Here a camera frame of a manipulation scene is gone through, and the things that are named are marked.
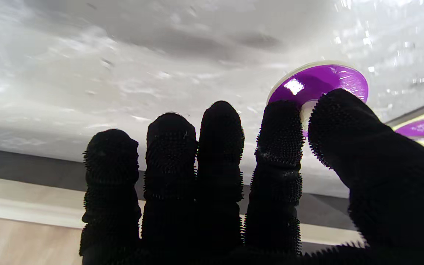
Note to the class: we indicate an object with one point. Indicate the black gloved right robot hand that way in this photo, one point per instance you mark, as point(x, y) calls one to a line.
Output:
point(175, 206)

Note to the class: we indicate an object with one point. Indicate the purple circle puzzle piece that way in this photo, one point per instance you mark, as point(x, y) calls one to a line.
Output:
point(318, 81)

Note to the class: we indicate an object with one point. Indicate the light wooden shelf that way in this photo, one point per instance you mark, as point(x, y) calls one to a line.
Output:
point(31, 200)

